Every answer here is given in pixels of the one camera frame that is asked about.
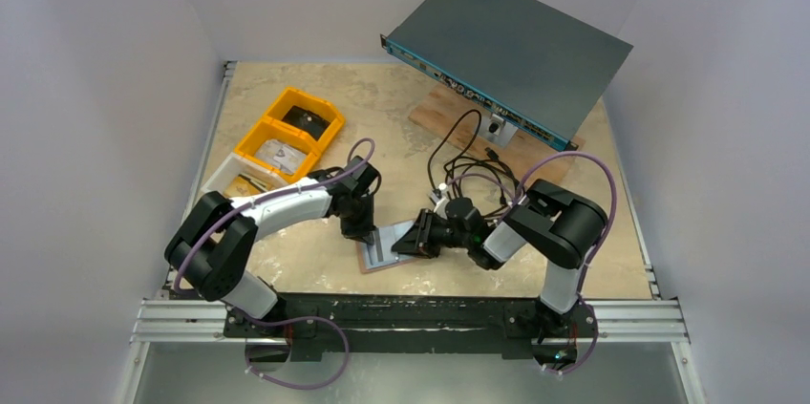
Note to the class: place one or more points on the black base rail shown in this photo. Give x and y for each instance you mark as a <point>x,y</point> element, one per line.
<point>510,327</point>

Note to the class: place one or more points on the grey socket box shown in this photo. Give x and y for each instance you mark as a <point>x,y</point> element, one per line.
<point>497,130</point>

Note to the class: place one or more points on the white plastic bin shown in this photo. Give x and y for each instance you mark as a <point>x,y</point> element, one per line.
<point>234,165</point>

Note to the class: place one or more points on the grey credit cards in bin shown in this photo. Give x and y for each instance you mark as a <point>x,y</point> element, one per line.
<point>281,156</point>

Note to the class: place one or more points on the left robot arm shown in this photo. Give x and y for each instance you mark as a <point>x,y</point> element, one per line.
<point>211,248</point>

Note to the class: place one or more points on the yellow cards in white bin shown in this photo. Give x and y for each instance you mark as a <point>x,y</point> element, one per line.
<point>244,186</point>

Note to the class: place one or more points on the aluminium frame rail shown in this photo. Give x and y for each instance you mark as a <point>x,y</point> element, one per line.
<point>176,321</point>

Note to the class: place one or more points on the yellow bin with black item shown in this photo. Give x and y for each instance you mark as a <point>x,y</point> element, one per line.
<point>295,97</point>

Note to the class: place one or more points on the black item in bin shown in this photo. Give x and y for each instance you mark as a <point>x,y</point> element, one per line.
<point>306,121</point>

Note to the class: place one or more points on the yellow bin with cards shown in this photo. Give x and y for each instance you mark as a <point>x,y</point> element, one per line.
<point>267,128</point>

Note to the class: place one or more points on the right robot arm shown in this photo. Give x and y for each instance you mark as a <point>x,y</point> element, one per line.
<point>558,223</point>

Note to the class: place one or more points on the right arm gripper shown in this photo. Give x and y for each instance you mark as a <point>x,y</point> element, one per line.
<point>424,233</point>

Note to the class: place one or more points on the wooden board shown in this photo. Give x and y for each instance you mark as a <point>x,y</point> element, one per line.
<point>460,121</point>

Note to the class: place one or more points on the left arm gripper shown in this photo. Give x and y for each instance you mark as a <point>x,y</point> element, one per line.
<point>363,230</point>

